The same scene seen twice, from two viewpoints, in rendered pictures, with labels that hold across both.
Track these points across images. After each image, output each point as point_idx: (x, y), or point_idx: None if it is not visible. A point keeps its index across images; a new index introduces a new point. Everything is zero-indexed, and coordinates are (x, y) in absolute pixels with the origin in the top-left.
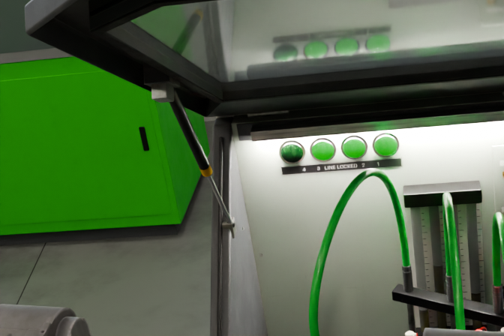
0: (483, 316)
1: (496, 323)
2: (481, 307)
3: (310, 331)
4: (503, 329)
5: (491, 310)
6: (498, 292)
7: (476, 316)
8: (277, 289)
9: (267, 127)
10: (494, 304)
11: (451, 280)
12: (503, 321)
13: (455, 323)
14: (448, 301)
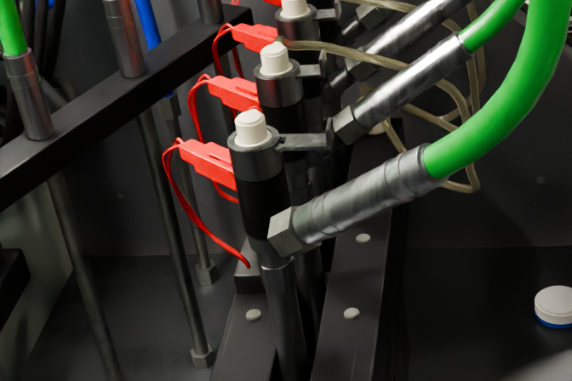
0: (129, 102)
1: (157, 95)
2: (105, 93)
3: None
4: None
5: (122, 81)
6: (131, 7)
7: (117, 114)
8: None
9: None
10: (133, 52)
11: (32, 60)
12: (166, 76)
13: (69, 195)
14: (45, 133)
